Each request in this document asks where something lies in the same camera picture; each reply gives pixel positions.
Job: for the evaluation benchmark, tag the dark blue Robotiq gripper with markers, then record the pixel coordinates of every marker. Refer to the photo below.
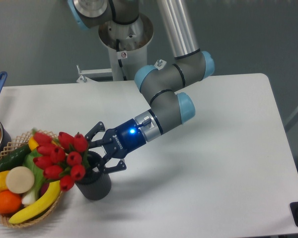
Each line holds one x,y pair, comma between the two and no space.
117,142

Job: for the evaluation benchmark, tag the red tulip bouquet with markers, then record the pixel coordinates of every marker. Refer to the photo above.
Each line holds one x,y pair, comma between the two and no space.
63,158

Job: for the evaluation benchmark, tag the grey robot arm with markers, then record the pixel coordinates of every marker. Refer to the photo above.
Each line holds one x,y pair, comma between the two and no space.
160,84

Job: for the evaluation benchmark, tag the dark grey ribbed vase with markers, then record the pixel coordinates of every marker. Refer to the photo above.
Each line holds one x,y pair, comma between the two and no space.
95,185

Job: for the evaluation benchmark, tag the dark red vegetable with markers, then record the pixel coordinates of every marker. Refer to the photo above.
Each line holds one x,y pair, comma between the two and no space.
43,189

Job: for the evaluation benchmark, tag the yellow squash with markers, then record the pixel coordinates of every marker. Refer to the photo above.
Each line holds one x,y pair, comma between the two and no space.
33,144

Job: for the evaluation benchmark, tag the yellow banana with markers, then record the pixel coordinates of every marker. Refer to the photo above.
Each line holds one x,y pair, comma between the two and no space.
39,206

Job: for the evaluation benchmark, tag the green cucumber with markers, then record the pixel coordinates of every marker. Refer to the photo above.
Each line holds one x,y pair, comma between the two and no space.
14,158

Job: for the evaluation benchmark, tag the green bok choy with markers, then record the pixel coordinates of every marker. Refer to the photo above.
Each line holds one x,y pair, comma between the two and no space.
33,194

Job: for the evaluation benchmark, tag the beige round disc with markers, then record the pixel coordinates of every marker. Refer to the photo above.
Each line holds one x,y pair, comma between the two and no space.
19,180

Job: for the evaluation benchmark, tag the orange fruit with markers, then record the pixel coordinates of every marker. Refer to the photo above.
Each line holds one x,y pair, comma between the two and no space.
9,202

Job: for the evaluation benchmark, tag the woven wicker basket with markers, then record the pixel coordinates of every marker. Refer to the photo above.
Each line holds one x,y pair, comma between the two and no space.
4,218

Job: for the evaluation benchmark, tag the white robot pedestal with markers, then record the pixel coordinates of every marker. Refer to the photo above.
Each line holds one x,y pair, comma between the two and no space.
127,49

